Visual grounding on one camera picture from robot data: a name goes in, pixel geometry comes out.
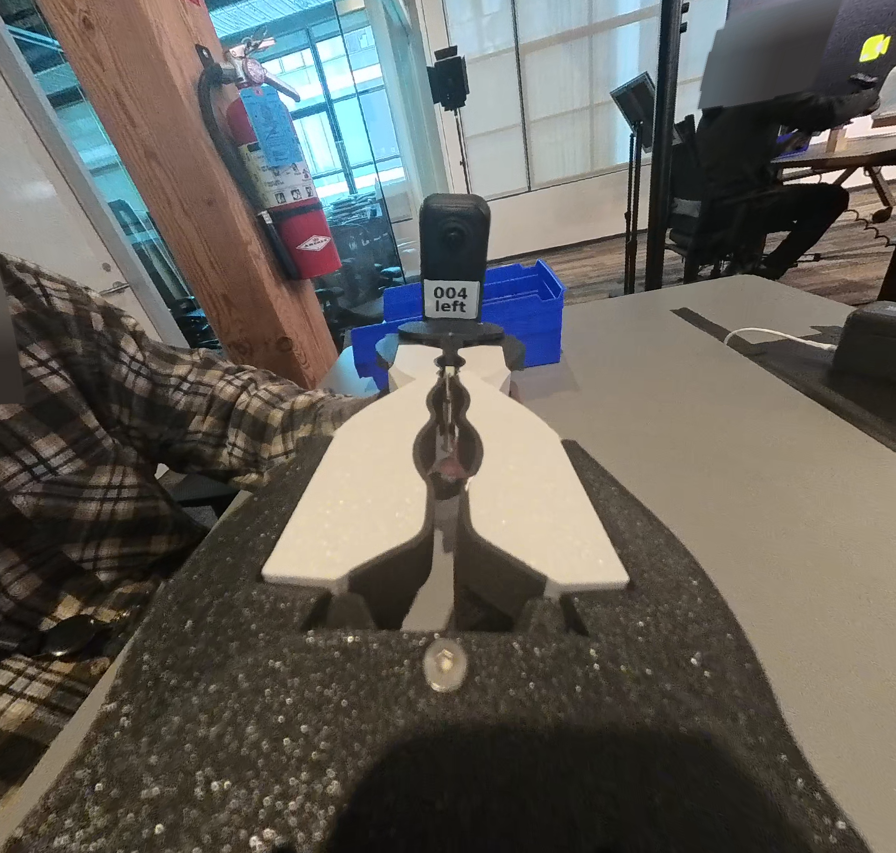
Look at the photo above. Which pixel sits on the black tablet on stand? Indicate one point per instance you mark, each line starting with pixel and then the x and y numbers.
pixel 633 111

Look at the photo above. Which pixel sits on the person's left forearm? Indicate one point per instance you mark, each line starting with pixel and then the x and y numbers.
pixel 140 447

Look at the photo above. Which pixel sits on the small metal nut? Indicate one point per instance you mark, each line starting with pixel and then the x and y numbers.
pixel 448 361

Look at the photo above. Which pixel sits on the black vertical pole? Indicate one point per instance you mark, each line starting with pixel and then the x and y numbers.
pixel 665 132

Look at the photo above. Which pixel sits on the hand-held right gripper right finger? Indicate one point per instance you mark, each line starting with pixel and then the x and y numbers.
pixel 546 503

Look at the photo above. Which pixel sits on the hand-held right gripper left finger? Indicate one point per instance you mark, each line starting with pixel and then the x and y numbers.
pixel 350 503

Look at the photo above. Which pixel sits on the thin black light stand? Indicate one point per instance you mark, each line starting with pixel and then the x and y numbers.
pixel 463 153

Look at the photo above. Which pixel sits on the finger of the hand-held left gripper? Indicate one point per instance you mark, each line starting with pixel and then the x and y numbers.
pixel 413 370
pixel 490 366

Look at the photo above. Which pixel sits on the wooden pillar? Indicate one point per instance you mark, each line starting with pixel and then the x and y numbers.
pixel 140 132

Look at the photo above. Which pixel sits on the blue plastic bin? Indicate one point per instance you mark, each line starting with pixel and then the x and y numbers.
pixel 525 321

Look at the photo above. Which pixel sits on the dark grey charger case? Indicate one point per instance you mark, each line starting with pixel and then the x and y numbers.
pixel 868 342

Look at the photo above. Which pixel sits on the person's left hand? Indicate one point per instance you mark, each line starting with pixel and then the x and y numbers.
pixel 449 464

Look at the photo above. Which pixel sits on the wooden top desk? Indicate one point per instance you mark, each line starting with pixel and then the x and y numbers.
pixel 840 153

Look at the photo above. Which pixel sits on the black studio light panel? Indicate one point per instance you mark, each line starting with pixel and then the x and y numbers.
pixel 448 79

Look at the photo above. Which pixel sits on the long metal bolt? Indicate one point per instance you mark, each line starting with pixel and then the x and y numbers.
pixel 445 412

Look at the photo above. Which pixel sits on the black office chair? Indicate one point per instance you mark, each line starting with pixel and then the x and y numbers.
pixel 689 223

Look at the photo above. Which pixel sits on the red fire extinguisher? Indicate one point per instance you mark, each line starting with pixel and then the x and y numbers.
pixel 287 181

